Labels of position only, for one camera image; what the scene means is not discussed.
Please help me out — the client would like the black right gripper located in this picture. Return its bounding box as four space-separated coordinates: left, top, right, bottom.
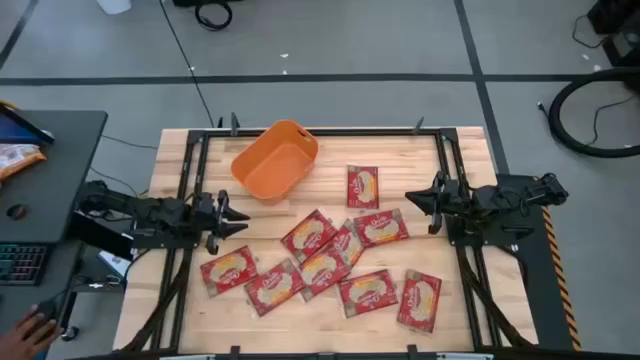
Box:
404 170 471 236

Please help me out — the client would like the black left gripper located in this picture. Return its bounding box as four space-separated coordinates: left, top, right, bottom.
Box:
192 188 251 256

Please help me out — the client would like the red popcorn bag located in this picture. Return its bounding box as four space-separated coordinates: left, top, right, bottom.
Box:
396 268 443 335
346 164 380 210
353 208 410 249
298 244 353 303
243 258 306 317
327 218 366 269
337 268 400 319
199 244 259 299
280 208 339 263

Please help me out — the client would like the orange plastic basket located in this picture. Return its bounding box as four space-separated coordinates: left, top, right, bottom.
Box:
230 119 320 204

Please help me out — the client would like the black control box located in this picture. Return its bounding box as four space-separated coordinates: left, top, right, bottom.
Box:
67 209 134 261

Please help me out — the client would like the black desk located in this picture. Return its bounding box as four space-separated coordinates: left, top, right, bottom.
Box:
0 109 109 321

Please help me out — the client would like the black computer mouse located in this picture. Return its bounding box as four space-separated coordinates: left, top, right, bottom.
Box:
32 298 62 322

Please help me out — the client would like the black backlit keyboard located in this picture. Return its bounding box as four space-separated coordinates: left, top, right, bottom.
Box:
0 243 51 287

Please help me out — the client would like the orange snack bag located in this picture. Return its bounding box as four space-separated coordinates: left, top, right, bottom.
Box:
0 143 48 182

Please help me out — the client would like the black laptop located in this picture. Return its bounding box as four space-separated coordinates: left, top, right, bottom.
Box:
0 101 55 146

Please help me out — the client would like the person's hand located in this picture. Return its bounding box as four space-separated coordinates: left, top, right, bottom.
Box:
0 304 64 360

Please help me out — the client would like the white bucket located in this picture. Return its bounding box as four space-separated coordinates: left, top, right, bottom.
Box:
96 0 133 15

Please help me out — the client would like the black floor equipment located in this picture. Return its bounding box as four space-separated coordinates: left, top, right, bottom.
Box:
587 0 640 69

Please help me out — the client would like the black hazard-striped base plate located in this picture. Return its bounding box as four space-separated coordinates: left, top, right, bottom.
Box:
494 173 584 352

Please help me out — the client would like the thick black hose loop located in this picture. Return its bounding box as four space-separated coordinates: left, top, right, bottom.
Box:
548 67 640 159

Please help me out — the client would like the thin black floor cable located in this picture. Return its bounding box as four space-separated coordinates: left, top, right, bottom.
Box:
158 0 217 127

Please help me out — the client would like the coiled black cable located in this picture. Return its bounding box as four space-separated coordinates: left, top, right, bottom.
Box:
193 0 234 32

